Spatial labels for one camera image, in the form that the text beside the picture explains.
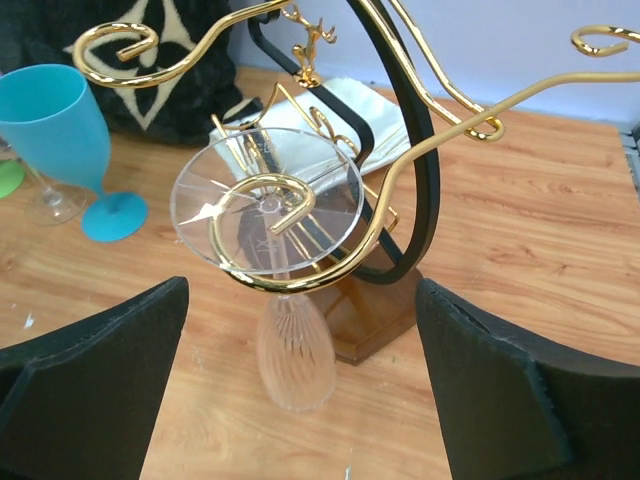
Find brown tinted clear goblet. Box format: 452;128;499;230
1;140;88;226

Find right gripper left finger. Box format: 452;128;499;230
1;276;189;479

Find black floral plush pillow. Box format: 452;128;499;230
1;0;262;146

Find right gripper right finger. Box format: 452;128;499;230
415;279;639;479

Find tall clear champagne flute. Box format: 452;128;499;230
170;127;364;412

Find folded cream cloth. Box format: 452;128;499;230
224;77;410;194

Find green plastic goblet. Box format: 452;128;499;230
0;160;25;198

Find blue plastic goblet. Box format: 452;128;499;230
1;64;148;243

